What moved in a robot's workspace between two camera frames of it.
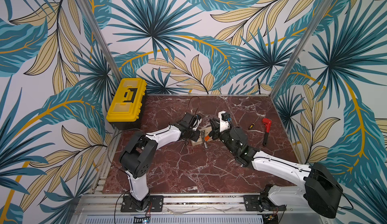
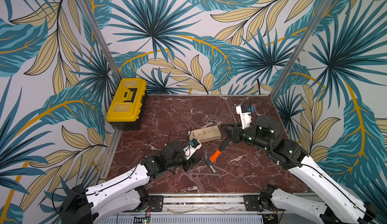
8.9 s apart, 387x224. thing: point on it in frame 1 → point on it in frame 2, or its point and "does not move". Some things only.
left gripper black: x=197 y=133 → x=191 y=163
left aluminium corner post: x=98 y=33 does not move
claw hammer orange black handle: x=204 y=138 → x=215 y=155
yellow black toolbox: x=123 y=112 does not move
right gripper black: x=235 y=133 → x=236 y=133
